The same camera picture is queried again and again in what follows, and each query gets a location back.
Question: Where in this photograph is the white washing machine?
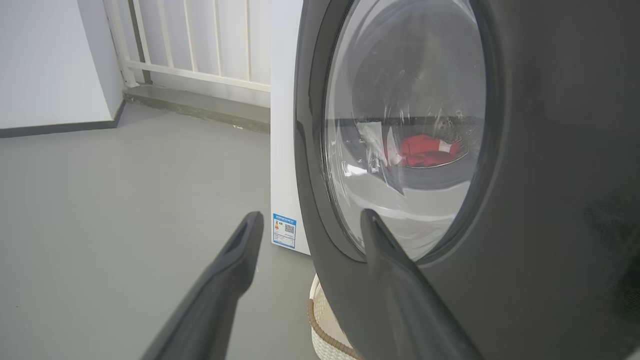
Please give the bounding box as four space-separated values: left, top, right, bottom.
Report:
270 0 312 256

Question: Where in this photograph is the white slatted railing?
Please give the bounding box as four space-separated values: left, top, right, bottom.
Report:
102 0 273 93

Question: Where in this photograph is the grey concrete ledge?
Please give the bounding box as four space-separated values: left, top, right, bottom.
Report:
122 84 271 135

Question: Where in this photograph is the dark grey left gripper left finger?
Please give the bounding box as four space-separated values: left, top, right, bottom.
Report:
141 211 264 360

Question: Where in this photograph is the cream perforated laundry basket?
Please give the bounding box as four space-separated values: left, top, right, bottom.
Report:
307 274 363 360

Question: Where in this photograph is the blue energy label sticker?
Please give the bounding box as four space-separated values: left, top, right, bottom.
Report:
272 213 297 250

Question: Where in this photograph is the dark grey washing machine door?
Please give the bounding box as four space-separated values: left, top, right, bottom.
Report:
294 0 640 360

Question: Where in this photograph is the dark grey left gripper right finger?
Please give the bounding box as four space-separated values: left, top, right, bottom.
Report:
360 209 481 360

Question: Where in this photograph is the red garment with white trim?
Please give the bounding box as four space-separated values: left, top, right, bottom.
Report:
400 134 462 168

